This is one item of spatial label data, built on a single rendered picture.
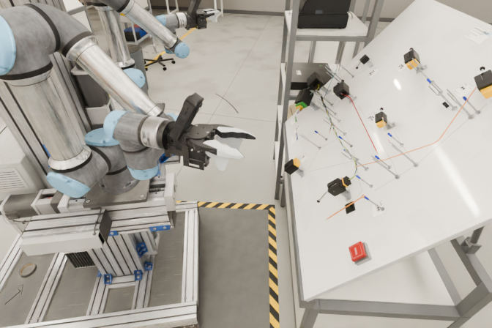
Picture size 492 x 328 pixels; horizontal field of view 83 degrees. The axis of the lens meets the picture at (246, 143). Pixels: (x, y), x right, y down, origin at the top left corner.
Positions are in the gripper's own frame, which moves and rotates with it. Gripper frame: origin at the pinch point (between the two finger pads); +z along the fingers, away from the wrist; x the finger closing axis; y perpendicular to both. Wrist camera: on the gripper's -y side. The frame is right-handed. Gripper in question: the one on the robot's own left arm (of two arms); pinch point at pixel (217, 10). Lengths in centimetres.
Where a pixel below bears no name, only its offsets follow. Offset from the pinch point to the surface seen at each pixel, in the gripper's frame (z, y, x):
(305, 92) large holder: 29, 32, 52
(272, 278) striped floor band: -10, 146, 101
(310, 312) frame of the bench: -34, 63, 135
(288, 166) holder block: -4, 48, 82
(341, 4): 62, -7, 33
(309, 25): 48, 6, 25
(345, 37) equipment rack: 61, 8, 44
